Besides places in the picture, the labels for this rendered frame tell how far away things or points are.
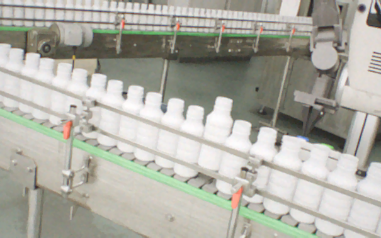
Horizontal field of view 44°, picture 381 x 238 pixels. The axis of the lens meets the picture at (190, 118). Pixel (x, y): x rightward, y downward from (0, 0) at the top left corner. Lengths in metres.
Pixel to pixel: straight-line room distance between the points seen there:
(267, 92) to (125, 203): 4.14
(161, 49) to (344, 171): 2.43
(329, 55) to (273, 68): 4.07
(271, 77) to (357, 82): 3.69
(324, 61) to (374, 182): 0.30
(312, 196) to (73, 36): 1.92
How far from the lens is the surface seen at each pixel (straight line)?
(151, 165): 1.15
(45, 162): 1.35
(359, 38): 1.53
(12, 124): 1.41
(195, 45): 3.49
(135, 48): 3.14
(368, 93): 1.54
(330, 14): 1.19
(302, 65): 4.97
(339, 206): 1.00
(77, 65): 5.66
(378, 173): 0.98
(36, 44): 2.64
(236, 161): 1.04
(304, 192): 1.01
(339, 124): 4.80
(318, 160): 1.00
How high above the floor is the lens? 1.48
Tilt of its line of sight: 18 degrees down
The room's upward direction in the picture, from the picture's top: 10 degrees clockwise
